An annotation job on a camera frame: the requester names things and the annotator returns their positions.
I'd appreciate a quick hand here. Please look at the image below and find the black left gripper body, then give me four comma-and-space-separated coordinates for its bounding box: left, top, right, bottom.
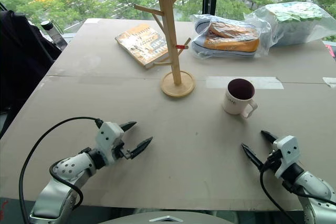
112, 141, 132, 160

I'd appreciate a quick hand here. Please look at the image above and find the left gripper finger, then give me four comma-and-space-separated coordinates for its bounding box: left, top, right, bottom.
119, 121, 138, 132
129, 136, 154, 160

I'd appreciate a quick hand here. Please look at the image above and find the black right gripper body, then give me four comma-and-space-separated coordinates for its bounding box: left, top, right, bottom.
263, 148, 284, 174

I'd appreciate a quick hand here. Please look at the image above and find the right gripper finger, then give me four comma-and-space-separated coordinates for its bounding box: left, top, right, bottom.
260, 130, 279, 144
241, 143, 265, 172

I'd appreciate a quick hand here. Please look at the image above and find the wooden mug tree stand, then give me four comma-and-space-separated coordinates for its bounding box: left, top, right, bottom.
133, 0, 196, 99

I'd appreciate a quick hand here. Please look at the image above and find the white mug with dark inside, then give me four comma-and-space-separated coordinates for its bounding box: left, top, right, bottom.
222, 78, 259, 120

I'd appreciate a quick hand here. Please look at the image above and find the silver robot torso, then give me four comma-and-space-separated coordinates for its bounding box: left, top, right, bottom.
96, 210, 237, 224

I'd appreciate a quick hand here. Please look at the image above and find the illustrated paperback book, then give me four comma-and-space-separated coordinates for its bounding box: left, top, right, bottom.
114, 23, 174, 71

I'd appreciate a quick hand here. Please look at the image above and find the orange canvas sneaker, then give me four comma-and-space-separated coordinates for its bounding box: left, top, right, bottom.
203, 34, 261, 58
195, 20, 260, 39

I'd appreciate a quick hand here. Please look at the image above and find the clear plastic shoe bag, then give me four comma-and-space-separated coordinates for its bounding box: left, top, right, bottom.
189, 13, 272, 60

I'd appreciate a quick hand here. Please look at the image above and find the large clear plastic bag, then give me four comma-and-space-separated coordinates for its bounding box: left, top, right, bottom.
244, 1, 336, 49

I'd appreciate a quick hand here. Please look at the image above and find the clear bottle with black cap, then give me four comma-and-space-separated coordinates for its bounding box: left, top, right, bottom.
40, 19, 69, 52

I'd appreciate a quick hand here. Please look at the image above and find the black fabric bag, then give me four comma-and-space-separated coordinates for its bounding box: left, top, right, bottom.
0, 2, 63, 115

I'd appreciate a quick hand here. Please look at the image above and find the green white pieces pile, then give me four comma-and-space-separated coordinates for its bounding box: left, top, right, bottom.
269, 3, 324, 23

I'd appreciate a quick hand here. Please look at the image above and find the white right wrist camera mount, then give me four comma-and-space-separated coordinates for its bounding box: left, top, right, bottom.
272, 135, 300, 180

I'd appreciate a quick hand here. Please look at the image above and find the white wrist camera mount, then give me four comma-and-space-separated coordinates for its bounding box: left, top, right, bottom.
94, 121, 125, 167
272, 135, 300, 180

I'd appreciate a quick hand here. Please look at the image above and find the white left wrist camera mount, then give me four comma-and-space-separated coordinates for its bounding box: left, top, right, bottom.
94, 121, 125, 167

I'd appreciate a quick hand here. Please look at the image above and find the long black right arm cable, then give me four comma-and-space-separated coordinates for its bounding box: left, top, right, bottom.
259, 153, 299, 224

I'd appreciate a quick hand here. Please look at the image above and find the long black arm cable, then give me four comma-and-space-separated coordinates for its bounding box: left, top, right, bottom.
259, 153, 299, 224
18, 116, 104, 224

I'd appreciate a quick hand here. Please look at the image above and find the short black right arm cable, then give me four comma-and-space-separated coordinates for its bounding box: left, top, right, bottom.
282, 180, 336, 207

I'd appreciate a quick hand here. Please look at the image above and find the short black arm cable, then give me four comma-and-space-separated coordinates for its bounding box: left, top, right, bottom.
49, 160, 85, 210
282, 180, 336, 207

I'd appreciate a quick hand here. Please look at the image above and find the short black left arm cable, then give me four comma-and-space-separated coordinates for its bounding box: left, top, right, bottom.
49, 160, 85, 210

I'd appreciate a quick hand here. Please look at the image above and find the long black left arm cable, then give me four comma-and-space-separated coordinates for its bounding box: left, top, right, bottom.
18, 116, 104, 224

